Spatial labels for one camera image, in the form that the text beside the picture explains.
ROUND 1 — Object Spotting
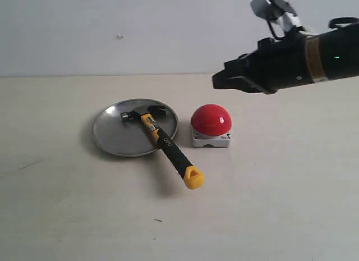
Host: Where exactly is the red dome push button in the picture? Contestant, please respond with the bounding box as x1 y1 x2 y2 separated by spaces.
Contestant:
191 104 232 148

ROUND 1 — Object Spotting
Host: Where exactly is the white taped wrist camera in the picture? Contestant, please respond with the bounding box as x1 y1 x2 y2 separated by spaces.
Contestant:
250 0 306 41

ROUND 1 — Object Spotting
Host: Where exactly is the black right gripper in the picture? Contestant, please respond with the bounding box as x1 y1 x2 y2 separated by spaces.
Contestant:
212 29 314 94

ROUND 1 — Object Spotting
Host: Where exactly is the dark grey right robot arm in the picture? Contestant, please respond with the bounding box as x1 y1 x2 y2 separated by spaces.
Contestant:
212 17 358 94

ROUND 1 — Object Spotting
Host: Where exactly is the round stainless steel plate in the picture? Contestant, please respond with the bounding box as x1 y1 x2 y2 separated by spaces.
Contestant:
92 98 178 157

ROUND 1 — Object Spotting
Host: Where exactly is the yellow black claw hammer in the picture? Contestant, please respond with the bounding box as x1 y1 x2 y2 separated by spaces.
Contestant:
121 105 205 190

